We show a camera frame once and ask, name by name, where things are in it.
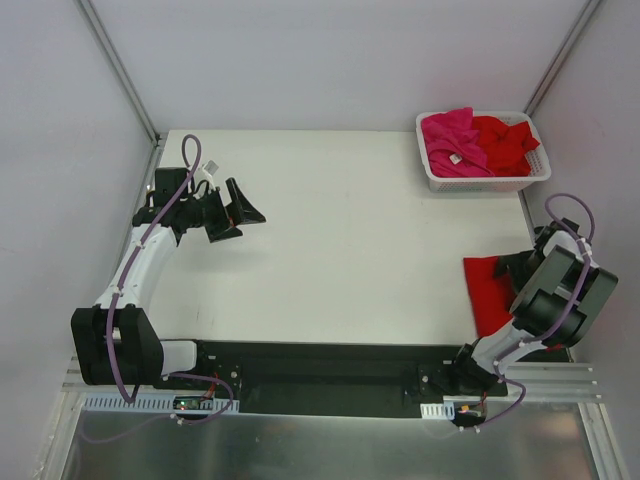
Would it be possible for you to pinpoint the red t shirt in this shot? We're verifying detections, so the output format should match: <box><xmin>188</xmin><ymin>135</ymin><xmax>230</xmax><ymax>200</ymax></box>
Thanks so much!
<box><xmin>472</xmin><ymin>116</ymin><xmax>540</xmax><ymax>177</ymax></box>
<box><xmin>463</xmin><ymin>256</ymin><xmax>516</xmax><ymax>337</ymax></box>

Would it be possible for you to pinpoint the right aluminium frame post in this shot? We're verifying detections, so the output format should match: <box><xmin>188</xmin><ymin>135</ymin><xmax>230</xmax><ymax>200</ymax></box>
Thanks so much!
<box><xmin>524</xmin><ymin>0</ymin><xmax>606</xmax><ymax>117</ymax></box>

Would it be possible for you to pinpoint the aluminium frame post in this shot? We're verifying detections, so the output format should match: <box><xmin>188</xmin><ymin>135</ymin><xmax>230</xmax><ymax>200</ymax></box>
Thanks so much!
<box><xmin>524</xmin><ymin>0</ymin><xmax>606</xmax><ymax>117</ymax></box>
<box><xmin>74</xmin><ymin>0</ymin><xmax>161</xmax><ymax>145</ymax></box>

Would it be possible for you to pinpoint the white cable duct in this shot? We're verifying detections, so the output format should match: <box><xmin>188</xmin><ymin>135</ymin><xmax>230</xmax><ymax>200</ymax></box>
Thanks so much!
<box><xmin>83</xmin><ymin>393</ymin><xmax>240</xmax><ymax>416</ymax></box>
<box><xmin>420</xmin><ymin>402</ymin><xmax>455</xmax><ymax>421</ymax></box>

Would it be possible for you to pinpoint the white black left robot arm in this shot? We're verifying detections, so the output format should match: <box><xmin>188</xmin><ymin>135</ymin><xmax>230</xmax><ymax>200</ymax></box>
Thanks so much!
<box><xmin>71</xmin><ymin>167</ymin><xmax>266</xmax><ymax>389</ymax></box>

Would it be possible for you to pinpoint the left white cable duct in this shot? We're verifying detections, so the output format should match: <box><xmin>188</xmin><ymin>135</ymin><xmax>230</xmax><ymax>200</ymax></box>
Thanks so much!
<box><xmin>83</xmin><ymin>393</ymin><xmax>240</xmax><ymax>416</ymax></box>

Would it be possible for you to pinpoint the white perforated plastic basket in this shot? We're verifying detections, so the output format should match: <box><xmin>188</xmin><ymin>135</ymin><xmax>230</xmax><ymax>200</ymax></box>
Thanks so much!
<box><xmin>416</xmin><ymin>112</ymin><xmax>551</xmax><ymax>193</ymax></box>

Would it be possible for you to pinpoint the pink t shirt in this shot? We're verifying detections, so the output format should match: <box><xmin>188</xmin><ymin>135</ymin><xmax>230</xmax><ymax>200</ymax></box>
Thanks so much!
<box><xmin>419</xmin><ymin>107</ymin><xmax>494</xmax><ymax>178</ymax></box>

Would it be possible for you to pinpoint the left aluminium frame post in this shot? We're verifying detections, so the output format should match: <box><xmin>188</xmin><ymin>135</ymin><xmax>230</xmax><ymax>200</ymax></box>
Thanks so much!
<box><xmin>74</xmin><ymin>0</ymin><xmax>161</xmax><ymax>145</ymax></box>

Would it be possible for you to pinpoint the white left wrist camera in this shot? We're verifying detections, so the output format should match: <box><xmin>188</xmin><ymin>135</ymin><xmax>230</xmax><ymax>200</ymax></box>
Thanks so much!
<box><xmin>200</xmin><ymin>160</ymin><xmax>219</xmax><ymax>187</ymax></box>

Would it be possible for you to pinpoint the right white cable duct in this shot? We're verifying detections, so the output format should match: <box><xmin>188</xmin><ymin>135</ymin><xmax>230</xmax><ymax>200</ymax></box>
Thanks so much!
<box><xmin>420</xmin><ymin>402</ymin><xmax>455</xmax><ymax>421</ymax></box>

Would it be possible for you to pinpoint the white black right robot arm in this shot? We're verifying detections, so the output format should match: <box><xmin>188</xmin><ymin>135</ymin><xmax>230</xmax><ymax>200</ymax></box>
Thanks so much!
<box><xmin>446</xmin><ymin>218</ymin><xmax>619</xmax><ymax>395</ymax></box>

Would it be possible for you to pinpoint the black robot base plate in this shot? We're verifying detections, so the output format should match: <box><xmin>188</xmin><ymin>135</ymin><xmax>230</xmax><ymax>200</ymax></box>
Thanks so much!
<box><xmin>152</xmin><ymin>339</ymin><xmax>509</xmax><ymax>419</ymax></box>

